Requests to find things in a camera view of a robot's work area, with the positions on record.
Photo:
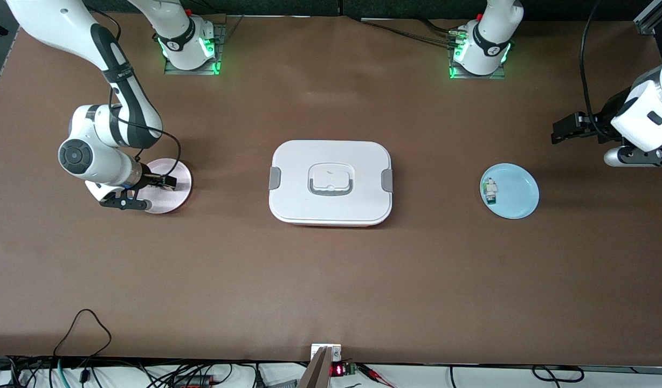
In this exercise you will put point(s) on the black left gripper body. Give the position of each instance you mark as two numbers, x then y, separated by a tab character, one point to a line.
606	119

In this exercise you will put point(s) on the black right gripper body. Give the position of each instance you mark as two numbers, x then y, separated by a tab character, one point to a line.
147	179

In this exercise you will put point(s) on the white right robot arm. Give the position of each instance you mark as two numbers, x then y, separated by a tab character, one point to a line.
94	156

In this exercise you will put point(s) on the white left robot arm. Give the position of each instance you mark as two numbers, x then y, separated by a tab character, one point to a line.
649	118

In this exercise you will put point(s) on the pink round plate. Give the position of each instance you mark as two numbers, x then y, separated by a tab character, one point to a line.
174	203

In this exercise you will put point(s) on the light blue round plate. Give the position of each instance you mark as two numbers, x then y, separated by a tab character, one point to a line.
517	207

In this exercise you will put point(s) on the red digit display module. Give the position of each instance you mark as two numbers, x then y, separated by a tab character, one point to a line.
337	370

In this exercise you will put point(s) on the red black clip leads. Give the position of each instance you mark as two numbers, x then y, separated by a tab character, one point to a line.
371	372

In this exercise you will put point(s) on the green white push-button switch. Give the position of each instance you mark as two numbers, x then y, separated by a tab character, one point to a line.
492	191

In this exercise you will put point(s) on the aluminium frame post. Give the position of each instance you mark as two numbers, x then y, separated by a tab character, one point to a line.
654	16

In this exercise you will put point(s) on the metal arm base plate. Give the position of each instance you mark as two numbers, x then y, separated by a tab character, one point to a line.
216	69
456	74

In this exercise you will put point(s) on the small white mount bracket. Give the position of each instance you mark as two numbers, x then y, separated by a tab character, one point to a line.
336	353

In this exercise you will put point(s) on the aluminium camera mount bar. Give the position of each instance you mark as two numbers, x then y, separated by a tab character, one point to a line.
316	372

